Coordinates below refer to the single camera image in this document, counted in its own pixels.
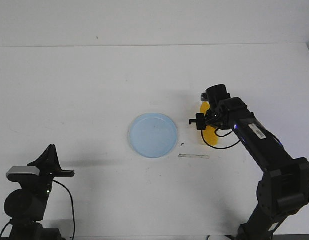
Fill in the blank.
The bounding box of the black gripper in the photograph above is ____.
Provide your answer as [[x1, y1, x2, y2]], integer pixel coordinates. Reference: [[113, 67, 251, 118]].
[[26, 144, 75, 198], [189, 103, 231, 131]]

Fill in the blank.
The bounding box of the yellow corn cob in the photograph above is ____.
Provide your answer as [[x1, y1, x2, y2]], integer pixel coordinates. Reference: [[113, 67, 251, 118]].
[[200, 101, 219, 147]]

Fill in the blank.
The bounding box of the light blue round plate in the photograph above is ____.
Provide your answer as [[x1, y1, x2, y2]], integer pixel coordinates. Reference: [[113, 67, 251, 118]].
[[128, 113, 178, 159]]

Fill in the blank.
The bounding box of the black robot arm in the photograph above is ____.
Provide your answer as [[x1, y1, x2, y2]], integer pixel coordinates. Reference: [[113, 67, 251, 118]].
[[189, 84, 309, 240], [4, 144, 75, 240]]

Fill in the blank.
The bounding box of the clear tape strip on table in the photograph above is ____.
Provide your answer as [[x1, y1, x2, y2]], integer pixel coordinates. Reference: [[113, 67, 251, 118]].
[[178, 153, 210, 159]]

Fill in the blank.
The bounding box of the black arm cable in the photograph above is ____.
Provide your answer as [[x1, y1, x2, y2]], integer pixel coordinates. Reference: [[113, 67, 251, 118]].
[[53, 179, 76, 240], [200, 126, 242, 150]]

